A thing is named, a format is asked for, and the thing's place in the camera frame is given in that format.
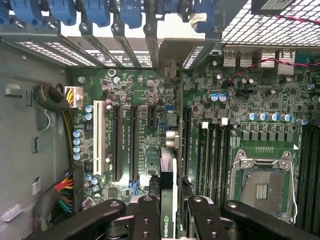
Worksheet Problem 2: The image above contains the black RAM slot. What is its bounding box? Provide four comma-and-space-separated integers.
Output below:
307, 124, 317, 236
226, 117, 234, 196
299, 124, 309, 233
315, 124, 320, 236
209, 117, 219, 198
217, 117, 227, 198
198, 121, 210, 198

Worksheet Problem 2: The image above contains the CPU socket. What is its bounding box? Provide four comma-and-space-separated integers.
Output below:
229, 148, 298, 223

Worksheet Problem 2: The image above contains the white PCI expansion slot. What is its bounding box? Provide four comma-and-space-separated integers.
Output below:
92, 99, 106, 176

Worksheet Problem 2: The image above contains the short black expansion slot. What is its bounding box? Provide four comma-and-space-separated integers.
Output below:
147, 105, 158, 130

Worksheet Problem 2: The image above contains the black open PC case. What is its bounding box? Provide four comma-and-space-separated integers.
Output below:
0, 0, 320, 240

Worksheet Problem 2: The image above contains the green motherboard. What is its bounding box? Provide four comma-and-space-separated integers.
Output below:
72, 67, 320, 240

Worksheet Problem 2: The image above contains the blue card retention clip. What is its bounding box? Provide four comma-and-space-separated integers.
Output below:
0, 0, 12, 26
119, 0, 144, 29
48, 0, 78, 26
162, 0, 181, 15
9, 0, 44, 28
189, 0, 219, 34
83, 0, 111, 28

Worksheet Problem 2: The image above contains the black internal speaker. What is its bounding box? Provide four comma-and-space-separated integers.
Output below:
251, 0, 301, 16

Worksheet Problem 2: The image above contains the multicolour wire bundle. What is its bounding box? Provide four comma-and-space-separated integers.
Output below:
32, 166, 84, 240

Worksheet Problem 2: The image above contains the black yellow power cable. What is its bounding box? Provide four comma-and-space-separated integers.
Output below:
33, 84, 84, 167

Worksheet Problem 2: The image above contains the red black twisted wire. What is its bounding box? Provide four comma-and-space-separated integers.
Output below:
223, 14, 320, 85

